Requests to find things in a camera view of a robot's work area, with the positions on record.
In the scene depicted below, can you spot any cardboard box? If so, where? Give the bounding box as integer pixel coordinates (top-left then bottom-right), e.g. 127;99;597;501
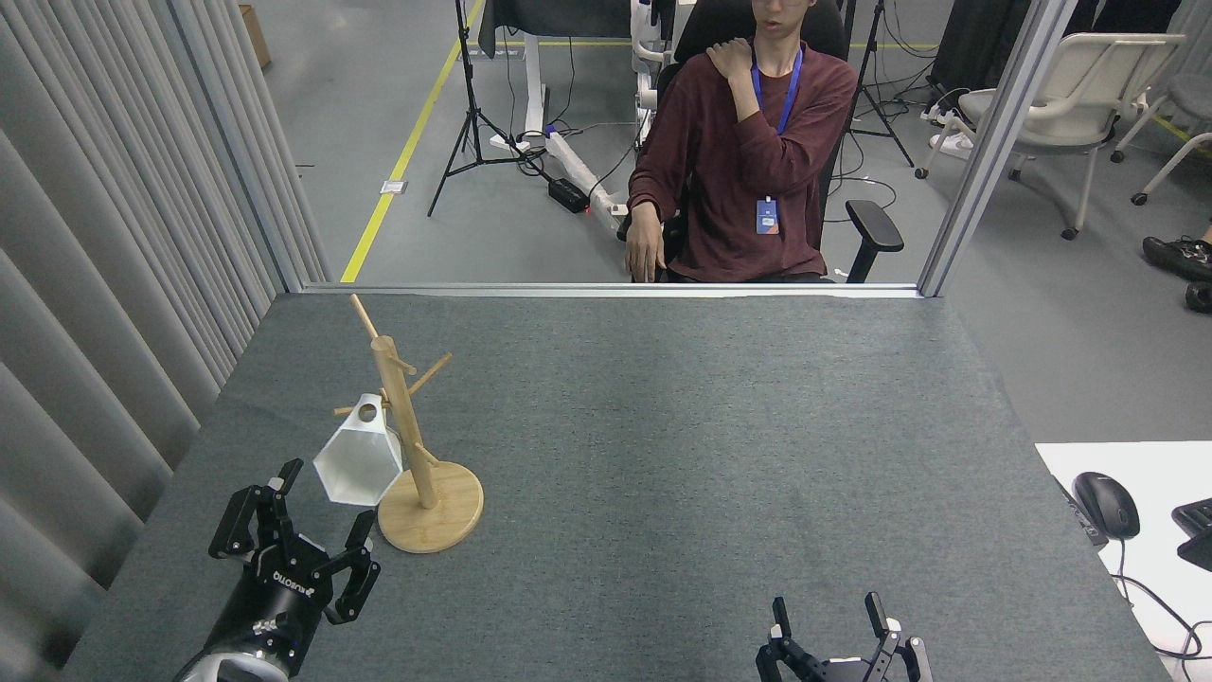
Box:
239;5;273;69

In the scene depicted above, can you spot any white office chair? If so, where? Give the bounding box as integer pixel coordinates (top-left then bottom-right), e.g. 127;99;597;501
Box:
914;33;1186;241
1113;0;1212;207

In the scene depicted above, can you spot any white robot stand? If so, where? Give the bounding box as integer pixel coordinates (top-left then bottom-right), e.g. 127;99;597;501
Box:
614;0;683;153

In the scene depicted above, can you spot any grey curtain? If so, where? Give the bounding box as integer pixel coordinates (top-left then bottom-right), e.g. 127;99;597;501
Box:
0;0;332;682

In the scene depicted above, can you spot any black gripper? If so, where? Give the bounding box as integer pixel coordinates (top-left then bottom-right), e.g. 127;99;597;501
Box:
204;459;382;664
756;592;934;682

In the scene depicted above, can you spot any black office chair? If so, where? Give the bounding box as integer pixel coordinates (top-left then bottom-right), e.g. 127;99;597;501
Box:
615;0;905;283

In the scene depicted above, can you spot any white hexagonal cup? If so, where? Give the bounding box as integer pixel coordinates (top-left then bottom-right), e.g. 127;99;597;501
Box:
312;393;404;508

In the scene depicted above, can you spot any black tripod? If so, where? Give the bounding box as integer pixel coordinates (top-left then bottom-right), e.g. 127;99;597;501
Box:
846;0;917;170
428;0;552;219

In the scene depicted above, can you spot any standing person in black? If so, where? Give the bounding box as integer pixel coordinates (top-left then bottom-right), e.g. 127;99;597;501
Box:
1141;220;1212;315

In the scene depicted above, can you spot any silver frame post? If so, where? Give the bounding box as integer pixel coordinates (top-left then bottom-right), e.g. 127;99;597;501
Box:
918;0;1080;297

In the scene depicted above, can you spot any black keyboard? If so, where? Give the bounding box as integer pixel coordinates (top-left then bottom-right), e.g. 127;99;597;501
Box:
1171;498;1212;572

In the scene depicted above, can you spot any black device at table edge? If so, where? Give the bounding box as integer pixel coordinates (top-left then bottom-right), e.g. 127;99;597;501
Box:
1054;476;1109;548

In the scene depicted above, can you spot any seated person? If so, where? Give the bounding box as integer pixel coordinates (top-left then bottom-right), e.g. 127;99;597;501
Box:
625;0;858;283

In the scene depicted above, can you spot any person's right hand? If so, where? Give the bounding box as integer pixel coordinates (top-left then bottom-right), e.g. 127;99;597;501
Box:
625;201;667;283

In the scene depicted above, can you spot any blue lanyard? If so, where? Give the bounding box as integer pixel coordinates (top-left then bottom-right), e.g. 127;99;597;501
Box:
750;40;804;135

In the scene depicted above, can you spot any wooden cup rack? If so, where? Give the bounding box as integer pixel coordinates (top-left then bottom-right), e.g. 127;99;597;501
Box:
333;294;486;555

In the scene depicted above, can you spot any white side table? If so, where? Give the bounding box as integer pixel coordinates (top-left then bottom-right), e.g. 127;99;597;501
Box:
1035;440;1212;682

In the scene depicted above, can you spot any black computer mouse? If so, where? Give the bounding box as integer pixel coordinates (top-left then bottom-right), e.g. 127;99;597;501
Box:
1073;471;1141;541

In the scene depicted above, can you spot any white desk frame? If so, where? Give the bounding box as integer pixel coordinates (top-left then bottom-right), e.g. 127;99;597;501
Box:
478;0;635;219

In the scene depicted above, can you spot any person's left hand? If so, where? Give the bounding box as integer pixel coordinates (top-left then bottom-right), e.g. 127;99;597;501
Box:
705;38;754;81

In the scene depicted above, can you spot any black mouse cable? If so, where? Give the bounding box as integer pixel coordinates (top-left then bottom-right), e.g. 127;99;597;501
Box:
1108;540;1212;664

